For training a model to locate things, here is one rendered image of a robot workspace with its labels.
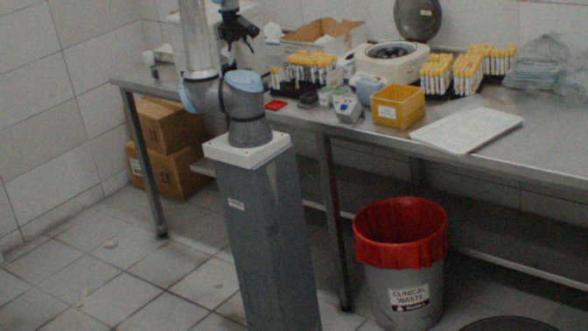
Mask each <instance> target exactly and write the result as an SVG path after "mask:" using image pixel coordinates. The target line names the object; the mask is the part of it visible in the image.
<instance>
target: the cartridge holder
mask: <svg viewBox="0 0 588 331"><path fill-rule="evenodd" d="M299 98H300V102H299V103H297V106H298V107H299V108H304V109H309V108H310V107H312V106H314V105H316V104H317V103H319V96H318V94H317V93H312V92H308V93H306V94H304V95H301V96H300V97H299Z"/></svg>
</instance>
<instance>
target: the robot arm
mask: <svg viewBox="0 0 588 331"><path fill-rule="evenodd" d="M177 1H178V13H179V19H180V26H181V32H182V39H183V45H184V51H185V63H186V71H185V72H184V73H183V77H184V78H182V80H181V81H180V82H179V85H178V88H179V97H180V101H181V103H182V105H183V107H184V109H185V110H186V111H187V112H189V113H198V114H204V113H221V112H229V114H230V125H229V130H228V134H227V140H228V143H229V144H230V145H231V147H234V148H237V149H253V148H258V147H261V146H263V145H264V144H268V143H269V142H271V141H272V140H273V138H274V136H273V130H272V129H271V127H270V123H269V121H268V119H267V117H266V112H264V104H263V87H262V83H261V79H260V77H259V75H257V74H255V72H253V71H249V70H242V69H237V70H231V71H228V72H226V73H225V77H220V72H219V69H217V68H216V67H215V66H214V62H213V55H212V47H211V40H210V34H208V27H207V13H206V6H205V0H177ZM210 1H211V2H212V3H215V4H219V5H220V9H218V11H219V13H221V15H222V21H223V24H221V25H220V26H218V29H219V34H220V39H223V40H225V41H227V46H226V47H225V48H223V49H222V50H221V53H222V54H223V55H225V56H227V59H228V63H229V66H231V65H232V64H233V62H234V56H235V49H236V43H235V41H239V39H241V42H242V43H243V44H244V45H246V46H248V47H249V49H250V51H251V52H252V53H253V54H254V53H255V50H254V42H253V38H254V37H256V36H257V35H259V32H260V29H259V28H258V27H256V26H255V25H253V24H252V23H250V22H249V21H248V20H247V19H246V18H244V17H242V16H241V14H236V13H237V12H239V11H240V1H239V0H210ZM220 31H221V33H220ZM221 35H222V37H221Z"/></svg>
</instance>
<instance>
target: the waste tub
mask: <svg viewBox="0 0 588 331"><path fill-rule="evenodd" d="M369 98H370V102H371V111H372V119H373V123H375V124H379V125H383V126H388V127H392V128H397V129H401V130H406V129H407V128H409V127H410V126H411V125H412V124H413V123H415V122H416V121H418V120H419V119H421V118H422V117H423V116H425V106H424V88H416V87H411V86H405V85H400V84H394V83H390V84H389V85H388V86H387V87H385V88H383V89H381V90H380V91H378V92H377V93H375V94H373V95H371V96H370V97H369Z"/></svg>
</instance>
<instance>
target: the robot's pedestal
mask: <svg viewBox="0 0 588 331"><path fill-rule="evenodd" d="M213 166H214V170H215V174H216V179H217V183H218V187H219V191H220V198H221V203H222V207H223V211H224V215H225V221H226V225H227V232H228V237H229V241H230V245H231V250H232V253H233V258H234V266H235V269H236V274H237V278H238V282H239V287H240V292H241V299H242V304H243V308H244V312H245V316H246V321H247V324H248V331H323V330H322V325H321V319H320V313H319V303H318V297H317V291H316V285H315V279H314V273H313V268H312V257H311V252H310V246H309V240H308V235H307V228H306V223H305V212H304V206H303V201H302V194H301V189H300V184H299V177H298V167H297V161H296V156H295V150H294V144H293V143H289V144H287V146H285V147H284V148H283V149H281V150H280V151H278V152H276V153H275V154H273V155H271V156H270V157H268V158H266V159H265V160H263V161H262V162H260V163H258V164H257V165H255V166H253V167H252V168H250V169H246V168H243V167H239V166H237V165H231V164H228V163H225V162H221V161H219V160H215V159H213Z"/></svg>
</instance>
